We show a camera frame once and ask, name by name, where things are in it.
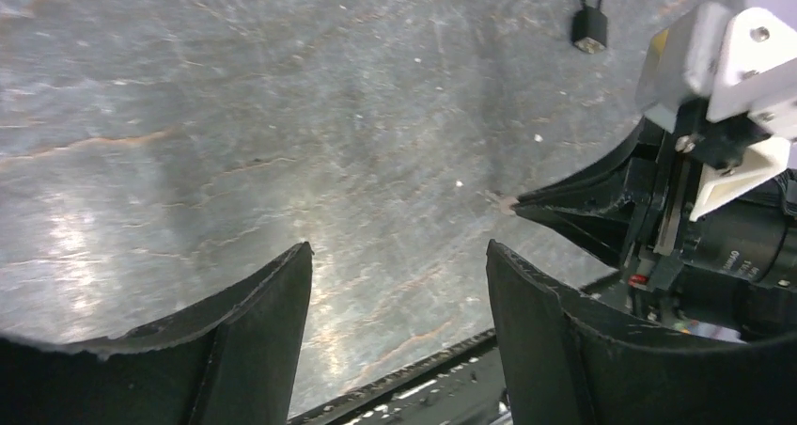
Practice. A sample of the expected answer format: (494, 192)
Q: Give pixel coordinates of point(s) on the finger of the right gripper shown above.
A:
(601, 235)
(590, 189)

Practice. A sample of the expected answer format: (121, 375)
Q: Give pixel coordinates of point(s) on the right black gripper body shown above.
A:
(723, 257)

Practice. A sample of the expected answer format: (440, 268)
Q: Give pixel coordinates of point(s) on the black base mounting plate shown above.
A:
(462, 384)

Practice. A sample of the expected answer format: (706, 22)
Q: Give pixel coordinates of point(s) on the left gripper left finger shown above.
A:
(228, 359)

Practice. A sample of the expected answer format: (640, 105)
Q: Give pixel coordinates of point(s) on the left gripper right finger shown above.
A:
(570, 359)

